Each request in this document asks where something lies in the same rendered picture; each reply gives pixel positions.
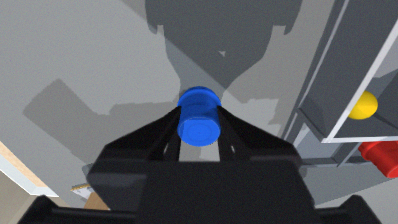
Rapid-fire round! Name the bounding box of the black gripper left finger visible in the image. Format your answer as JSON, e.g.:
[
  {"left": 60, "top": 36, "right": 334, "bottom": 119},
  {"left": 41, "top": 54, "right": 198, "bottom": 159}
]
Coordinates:
[{"left": 96, "top": 106, "right": 182, "bottom": 161}]

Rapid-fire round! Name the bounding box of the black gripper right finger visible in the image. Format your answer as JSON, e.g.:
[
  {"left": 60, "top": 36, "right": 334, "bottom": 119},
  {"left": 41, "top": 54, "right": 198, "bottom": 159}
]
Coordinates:
[{"left": 217, "top": 106, "right": 303, "bottom": 170}]

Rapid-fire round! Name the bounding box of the blue plug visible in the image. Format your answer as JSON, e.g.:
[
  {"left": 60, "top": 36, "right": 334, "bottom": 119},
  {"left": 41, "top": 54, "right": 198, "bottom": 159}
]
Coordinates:
[{"left": 177, "top": 86, "right": 221, "bottom": 146}]

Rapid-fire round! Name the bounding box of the red plug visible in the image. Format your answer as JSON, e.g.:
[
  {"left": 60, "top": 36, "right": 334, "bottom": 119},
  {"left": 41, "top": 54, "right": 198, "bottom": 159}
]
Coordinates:
[{"left": 358, "top": 141, "right": 398, "bottom": 178}]

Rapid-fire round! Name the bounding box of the yellow ball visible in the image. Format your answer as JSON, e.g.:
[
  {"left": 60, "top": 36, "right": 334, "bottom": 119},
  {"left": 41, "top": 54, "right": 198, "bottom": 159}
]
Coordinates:
[{"left": 348, "top": 90, "right": 378, "bottom": 119}]

